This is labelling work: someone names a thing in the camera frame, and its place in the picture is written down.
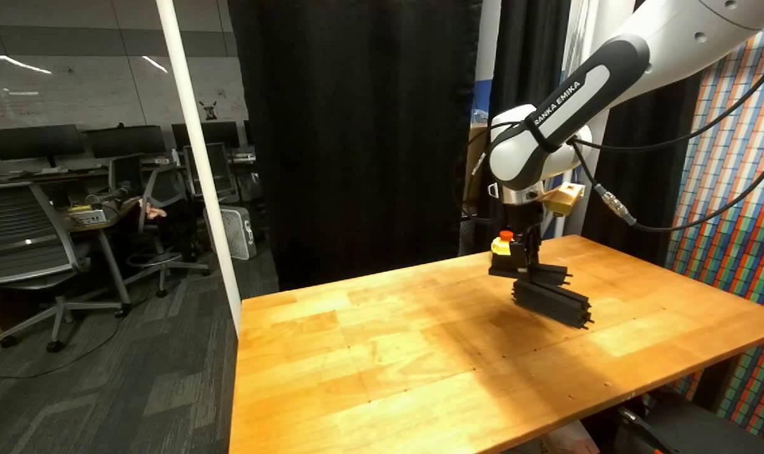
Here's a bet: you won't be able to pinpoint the grey office chair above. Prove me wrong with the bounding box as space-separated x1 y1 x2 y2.
0 182 128 352

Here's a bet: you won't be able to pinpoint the long black track piece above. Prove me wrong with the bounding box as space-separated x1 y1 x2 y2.
514 280 592 328

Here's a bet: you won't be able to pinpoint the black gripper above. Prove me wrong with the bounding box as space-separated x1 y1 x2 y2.
505 202 542 267

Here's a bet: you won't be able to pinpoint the wooden table black legs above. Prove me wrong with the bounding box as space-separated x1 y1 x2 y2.
229 237 764 454

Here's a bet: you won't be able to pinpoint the black curtain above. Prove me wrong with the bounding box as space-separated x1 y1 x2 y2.
228 0 483 289

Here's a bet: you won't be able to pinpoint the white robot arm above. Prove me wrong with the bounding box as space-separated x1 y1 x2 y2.
489 0 764 270

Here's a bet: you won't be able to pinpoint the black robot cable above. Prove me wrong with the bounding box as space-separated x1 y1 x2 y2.
466 47 764 237

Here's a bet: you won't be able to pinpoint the white vertical pole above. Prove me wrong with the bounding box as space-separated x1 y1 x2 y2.
157 0 243 336

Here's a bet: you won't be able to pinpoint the short black track piece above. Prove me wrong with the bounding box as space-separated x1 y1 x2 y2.
527 261 570 285

